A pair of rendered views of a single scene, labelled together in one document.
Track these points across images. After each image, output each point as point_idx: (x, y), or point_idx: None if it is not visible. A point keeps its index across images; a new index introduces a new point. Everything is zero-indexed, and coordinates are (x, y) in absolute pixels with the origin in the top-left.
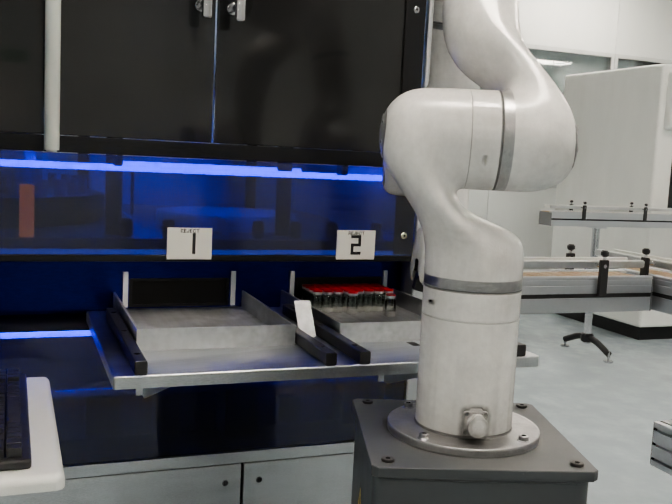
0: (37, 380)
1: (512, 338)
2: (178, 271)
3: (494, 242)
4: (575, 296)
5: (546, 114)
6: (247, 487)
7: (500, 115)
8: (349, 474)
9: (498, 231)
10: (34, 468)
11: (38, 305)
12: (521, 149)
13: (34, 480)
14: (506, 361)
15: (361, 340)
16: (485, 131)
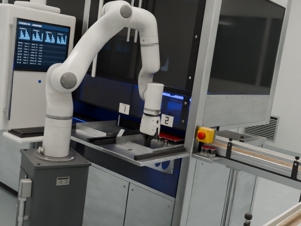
0: None
1: (52, 131)
2: (131, 118)
3: (49, 103)
4: (278, 174)
5: (55, 71)
6: (129, 190)
7: (52, 70)
8: (156, 202)
9: (55, 102)
10: (21, 138)
11: (102, 119)
12: (51, 80)
13: (17, 139)
14: (49, 136)
15: (121, 144)
16: (49, 74)
